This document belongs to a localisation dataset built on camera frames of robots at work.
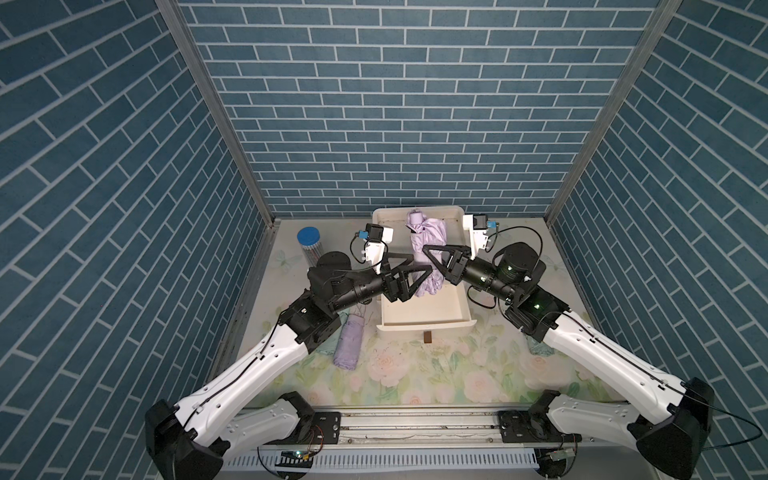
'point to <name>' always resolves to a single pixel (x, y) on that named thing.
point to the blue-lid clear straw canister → (309, 238)
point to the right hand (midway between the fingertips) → (429, 252)
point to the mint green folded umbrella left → (330, 347)
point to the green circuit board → (295, 459)
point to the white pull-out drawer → (448, 310)
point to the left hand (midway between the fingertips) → (431, 270)
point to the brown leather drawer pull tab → (427, 336)
